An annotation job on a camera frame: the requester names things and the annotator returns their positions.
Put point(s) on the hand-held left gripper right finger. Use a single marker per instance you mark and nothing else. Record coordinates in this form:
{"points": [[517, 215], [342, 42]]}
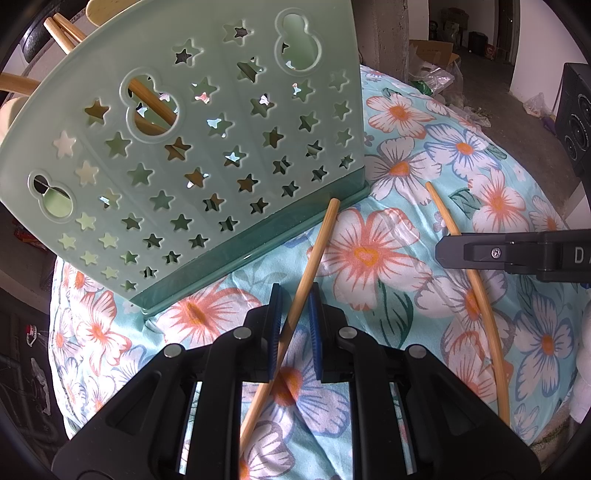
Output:
{"points": [[315, 332]]}

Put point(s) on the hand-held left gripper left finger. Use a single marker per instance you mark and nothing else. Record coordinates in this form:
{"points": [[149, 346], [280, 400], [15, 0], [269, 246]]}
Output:
{"points": [[274, 332]]}

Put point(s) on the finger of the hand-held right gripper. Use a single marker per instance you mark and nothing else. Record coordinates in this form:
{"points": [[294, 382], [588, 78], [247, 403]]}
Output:
{"points": [[508, 251]]}

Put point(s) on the bamboo chopstick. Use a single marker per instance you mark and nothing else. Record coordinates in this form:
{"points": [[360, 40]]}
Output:
{"points": [[71, 26], [57, 34], [18, 84], [323, 230], [485, 314]]}

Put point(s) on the green plastic utensil holder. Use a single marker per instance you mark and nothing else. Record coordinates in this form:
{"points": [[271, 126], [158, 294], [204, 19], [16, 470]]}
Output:
{"points": [[184, 152]]}

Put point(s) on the floral blue blanket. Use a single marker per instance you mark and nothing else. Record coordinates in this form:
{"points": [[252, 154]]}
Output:
{"points": [[369, 258]]}

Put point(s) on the black bag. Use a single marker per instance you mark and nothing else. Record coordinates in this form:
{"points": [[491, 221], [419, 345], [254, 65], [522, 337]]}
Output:
{"points": [[482, 44]]}

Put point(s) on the heap of plastic bags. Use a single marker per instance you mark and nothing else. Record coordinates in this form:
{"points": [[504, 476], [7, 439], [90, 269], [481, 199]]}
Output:
{"points": [[443, 90]]}

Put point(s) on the cardboard box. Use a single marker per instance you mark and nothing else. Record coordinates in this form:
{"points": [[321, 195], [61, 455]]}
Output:
{"points": [[434, 53]]}

